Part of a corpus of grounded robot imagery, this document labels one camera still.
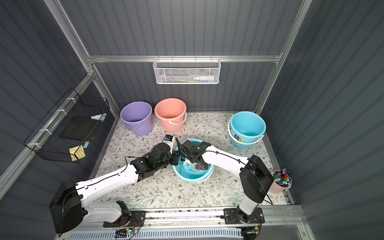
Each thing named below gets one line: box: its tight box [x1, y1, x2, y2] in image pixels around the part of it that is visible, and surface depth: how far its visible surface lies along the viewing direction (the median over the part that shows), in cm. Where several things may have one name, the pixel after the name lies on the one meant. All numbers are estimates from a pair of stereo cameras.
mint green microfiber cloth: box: [180, 158, 205, 176], surface depth 88 cm
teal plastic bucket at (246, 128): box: [227, 111, 267, 149], surface depth 96 cm
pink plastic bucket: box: [154, 97, 187, 133], surface depth 105 cm
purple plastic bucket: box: [120, 101, 154, 136], surface depth 104 cm
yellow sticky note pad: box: [69, 144, 86, 162], surface depth 66 cm
